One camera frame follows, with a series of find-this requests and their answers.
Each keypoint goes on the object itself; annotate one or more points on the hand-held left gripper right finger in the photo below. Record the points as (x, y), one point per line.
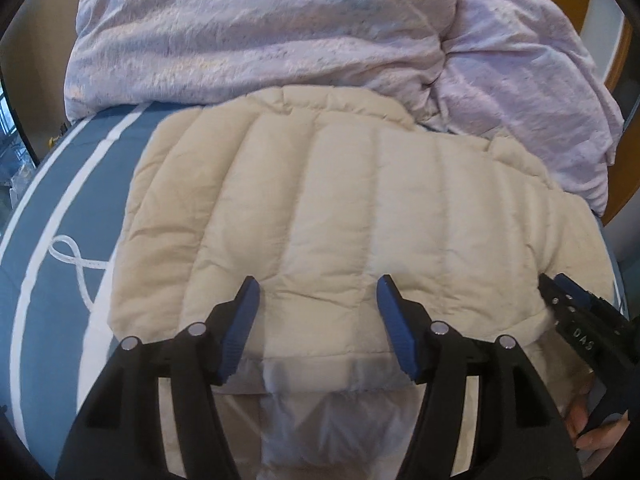
(395, 317)

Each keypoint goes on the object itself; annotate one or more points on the cream puffer jacket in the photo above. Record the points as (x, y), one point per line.
(320, 220)

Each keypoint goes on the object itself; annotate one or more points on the blue white striped bed sheet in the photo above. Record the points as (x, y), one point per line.
(55, 260)

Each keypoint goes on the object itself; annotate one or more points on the wooden headboard shelf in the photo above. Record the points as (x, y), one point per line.
(617, 85)

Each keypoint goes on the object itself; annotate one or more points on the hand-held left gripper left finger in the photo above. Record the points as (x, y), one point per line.
(244, 317)

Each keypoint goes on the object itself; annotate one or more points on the lilac duvet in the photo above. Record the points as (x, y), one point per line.
(300, 30)

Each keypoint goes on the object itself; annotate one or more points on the person's right hand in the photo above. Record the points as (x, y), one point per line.
(600, 437)

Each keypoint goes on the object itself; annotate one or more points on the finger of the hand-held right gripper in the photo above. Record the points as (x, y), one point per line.
(562, 312)
(580, 291)

